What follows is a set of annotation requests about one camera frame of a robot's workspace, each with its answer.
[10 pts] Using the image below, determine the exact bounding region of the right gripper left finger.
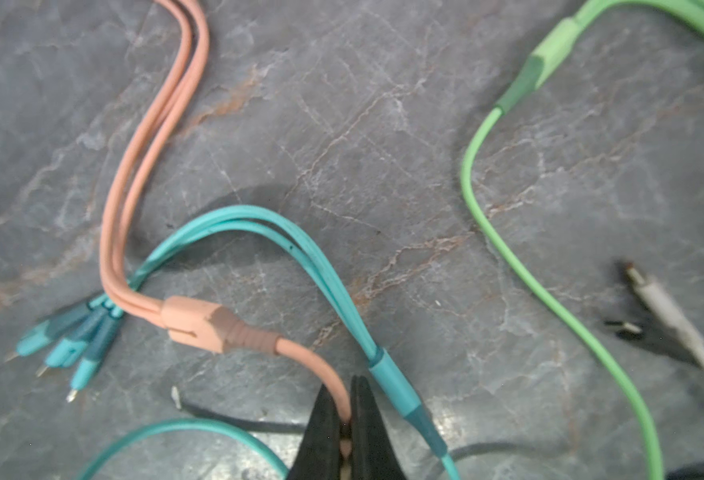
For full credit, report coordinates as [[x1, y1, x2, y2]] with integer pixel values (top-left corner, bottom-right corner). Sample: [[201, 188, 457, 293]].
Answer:
[[286, 386, 342, 480]]

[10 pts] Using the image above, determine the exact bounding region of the white charging cable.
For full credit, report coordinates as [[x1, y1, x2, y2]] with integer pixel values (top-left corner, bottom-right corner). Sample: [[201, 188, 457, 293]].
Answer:
[[624, 263, 704, 409]]

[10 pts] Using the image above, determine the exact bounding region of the light green charging cable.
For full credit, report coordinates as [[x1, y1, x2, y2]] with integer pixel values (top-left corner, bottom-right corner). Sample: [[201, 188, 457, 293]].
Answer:
[[459, 0, 704, 480]]

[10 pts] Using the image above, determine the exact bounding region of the teal charging cable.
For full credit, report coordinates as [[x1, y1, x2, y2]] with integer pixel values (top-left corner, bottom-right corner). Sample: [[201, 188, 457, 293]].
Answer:
[[3, 205, 461, 480]]

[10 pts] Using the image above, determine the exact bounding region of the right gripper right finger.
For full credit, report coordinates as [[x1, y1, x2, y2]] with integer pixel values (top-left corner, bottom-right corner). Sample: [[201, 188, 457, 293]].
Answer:
[[350, 376, 407, 480]]

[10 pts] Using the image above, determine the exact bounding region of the pink charging cable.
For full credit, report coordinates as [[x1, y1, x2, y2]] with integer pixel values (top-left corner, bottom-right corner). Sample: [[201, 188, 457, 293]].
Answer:
[[98, 0, 353, 421]]

